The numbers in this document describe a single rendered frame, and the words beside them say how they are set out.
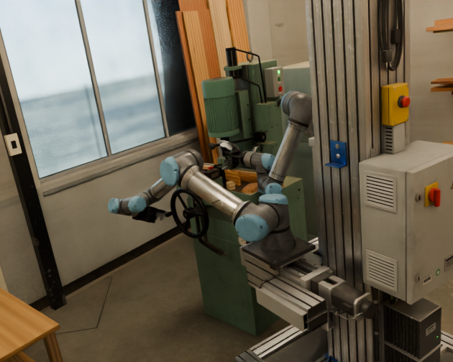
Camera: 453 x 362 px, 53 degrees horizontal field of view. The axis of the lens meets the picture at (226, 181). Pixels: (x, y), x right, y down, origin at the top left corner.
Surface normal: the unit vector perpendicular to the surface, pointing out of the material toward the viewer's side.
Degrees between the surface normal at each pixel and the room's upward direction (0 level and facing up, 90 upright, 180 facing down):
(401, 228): 90
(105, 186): 90
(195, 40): 87
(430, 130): 90
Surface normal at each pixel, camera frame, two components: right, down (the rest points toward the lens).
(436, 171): 0.57, 0.18
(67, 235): 0.76, 0.11
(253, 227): -0.47, 0.39
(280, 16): -0.64, 0.31
